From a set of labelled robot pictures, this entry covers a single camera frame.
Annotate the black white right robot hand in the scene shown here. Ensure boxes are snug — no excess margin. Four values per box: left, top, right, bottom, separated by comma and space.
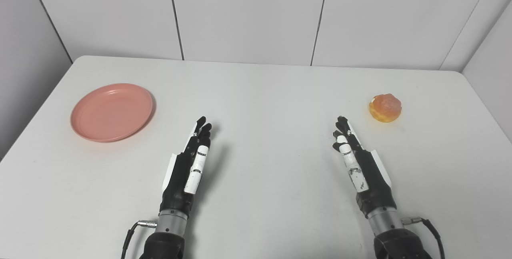
332, 116, 397, 219

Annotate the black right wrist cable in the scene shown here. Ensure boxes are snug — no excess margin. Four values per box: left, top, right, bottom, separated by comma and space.
402, 216, 446, 259

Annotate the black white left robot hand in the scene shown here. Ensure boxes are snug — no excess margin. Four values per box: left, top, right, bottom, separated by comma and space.
159, 116, 213, 215

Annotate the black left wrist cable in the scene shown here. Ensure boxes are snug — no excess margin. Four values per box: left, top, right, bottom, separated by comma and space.
121, 219, 158, 259

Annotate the pink round plate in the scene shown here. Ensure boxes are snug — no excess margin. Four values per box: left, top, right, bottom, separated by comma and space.
70, 83, 154, 143

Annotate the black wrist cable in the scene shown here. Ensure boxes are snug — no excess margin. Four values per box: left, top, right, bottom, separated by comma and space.
402, 216, 446, 259
121, 219, 158, 259

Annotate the orange cream puff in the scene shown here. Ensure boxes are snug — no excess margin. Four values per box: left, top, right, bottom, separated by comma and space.
368, 94, 402, 123

